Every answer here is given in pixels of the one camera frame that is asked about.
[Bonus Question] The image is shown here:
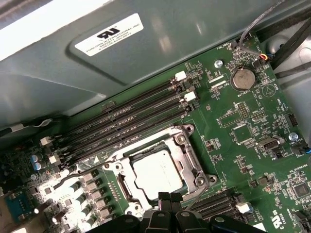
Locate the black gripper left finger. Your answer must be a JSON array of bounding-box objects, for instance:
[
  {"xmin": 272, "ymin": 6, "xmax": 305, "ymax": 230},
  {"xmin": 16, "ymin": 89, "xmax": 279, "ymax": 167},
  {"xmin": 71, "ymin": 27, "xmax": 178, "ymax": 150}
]
[{"xmin": 89, "ymin": 192, "xmax": 172, "ymax": 233}]

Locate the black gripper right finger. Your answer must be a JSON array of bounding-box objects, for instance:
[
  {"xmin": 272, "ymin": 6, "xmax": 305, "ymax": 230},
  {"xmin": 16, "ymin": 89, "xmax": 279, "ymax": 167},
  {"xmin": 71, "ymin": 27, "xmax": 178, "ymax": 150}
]
[{"xmin": 171, "ymin": 193, "xmax": 264, "ymax": 233}]

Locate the metal wire locking lever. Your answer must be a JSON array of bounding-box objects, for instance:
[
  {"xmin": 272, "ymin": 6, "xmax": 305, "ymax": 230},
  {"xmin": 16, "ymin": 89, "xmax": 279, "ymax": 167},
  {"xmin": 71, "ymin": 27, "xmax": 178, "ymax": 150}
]
[
  {"xmin": 52, "ymin": 166, "xmax": 107, "ymax": 190},
  {"xmin": 186, "ymin": 179, "xmax": 211, "ymax": 212}
]

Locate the metal socket cover frame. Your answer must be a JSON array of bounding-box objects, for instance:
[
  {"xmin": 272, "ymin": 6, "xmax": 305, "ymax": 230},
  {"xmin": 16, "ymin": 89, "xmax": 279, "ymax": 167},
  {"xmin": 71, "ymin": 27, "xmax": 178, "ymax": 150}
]
[{"xmin": 116, "ymin": 138, "xmax": 208, "ymax": 214}]

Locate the CPU with silver top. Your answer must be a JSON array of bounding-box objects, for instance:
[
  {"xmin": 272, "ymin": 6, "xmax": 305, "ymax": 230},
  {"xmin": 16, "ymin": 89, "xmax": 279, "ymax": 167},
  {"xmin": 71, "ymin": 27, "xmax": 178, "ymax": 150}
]
[{"xmin": 130, "ymin": 148, "xmax": 185, "ymax": 196}]

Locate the RAM slot with black clips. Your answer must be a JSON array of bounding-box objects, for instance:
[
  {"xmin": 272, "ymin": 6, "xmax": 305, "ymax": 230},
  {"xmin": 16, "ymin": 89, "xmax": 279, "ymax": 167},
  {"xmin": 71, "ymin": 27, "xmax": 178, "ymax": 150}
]
[
  {"xmin": 64, "ymin": 83, "xmax": 185, "ymax": 145},
  {"xmin": 72, "ymin": 101, "xmax": 201, "ymax": 165},
  {"xmin": 182, "ymin": 189, "xmax": 245, "ymax": 212}
]

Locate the RAM slot with white clips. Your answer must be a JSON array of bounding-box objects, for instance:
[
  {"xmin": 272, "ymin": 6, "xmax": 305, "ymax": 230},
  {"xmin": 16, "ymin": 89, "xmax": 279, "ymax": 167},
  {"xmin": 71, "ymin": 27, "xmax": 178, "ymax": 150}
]
[
  {"xmin": 194, "ymin": 201, "xmax": 255, "ymax": 220},
  {"xmin": 69, "ymin": 91, "xmax": 197, "ymax": 155},
  {"xmin": 62, "ymin": 71, "xmax": 188, "ymax": 136}
]

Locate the green motherboard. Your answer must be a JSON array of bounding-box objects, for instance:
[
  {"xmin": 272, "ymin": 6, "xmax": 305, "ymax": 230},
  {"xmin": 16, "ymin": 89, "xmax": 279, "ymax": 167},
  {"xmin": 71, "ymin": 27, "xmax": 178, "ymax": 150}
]
[{"xmin": 0, "ymin": 30, "xmax": 311, "ymax": 233}]

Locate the internal USB port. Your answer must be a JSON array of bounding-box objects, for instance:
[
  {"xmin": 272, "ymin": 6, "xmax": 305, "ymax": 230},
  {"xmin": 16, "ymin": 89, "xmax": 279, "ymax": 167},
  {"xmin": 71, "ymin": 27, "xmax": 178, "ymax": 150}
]
[{"xmin": 259, "ymin": 138, "xmax": 280, "ymax": 152}]

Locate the small square black chip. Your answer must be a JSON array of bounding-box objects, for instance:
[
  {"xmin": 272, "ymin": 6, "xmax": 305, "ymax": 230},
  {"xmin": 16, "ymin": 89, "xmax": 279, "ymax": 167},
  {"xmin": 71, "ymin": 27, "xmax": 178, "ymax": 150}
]
[{"xmin": 293, "ymin": 183, "xmax": 311, "ymax": 199}]

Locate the silver coin battery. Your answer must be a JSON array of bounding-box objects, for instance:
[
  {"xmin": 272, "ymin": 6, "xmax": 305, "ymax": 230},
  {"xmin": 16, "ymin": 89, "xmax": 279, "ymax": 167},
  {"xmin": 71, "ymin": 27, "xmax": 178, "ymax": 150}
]
[{"xmin": 230, "ymin": 67, "xmax": 256, "ymax": 90}]

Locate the white label sticker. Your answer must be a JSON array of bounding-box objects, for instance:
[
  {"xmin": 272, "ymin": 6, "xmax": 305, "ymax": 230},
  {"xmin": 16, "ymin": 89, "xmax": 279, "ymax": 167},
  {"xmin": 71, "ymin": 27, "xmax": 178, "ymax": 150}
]
[{"xmin": 74, "ymin": 12, "xmax": 144, "ymax": 57}]

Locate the black braided cable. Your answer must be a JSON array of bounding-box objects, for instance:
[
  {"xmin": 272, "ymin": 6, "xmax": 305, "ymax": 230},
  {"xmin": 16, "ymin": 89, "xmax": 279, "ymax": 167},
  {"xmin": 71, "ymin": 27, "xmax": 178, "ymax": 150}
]
[
  {"xmin": 255, "ymin": 7, "xmax": 311, "ymax": 36},
  {"xmin": 268, "ymin": 20, "xmax": 311, "ymax": 71},
  {"xmin": 274, "ymin": 59, "xmax": 311, "ymax": 80}
]

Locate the thin grey fan wire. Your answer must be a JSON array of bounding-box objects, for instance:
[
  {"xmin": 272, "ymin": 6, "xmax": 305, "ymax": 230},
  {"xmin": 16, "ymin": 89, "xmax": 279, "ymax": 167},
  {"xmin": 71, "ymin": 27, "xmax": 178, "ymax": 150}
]
[{"xmin": 239, "ymin": 0, "xmax": 285, "ymax": 60}]

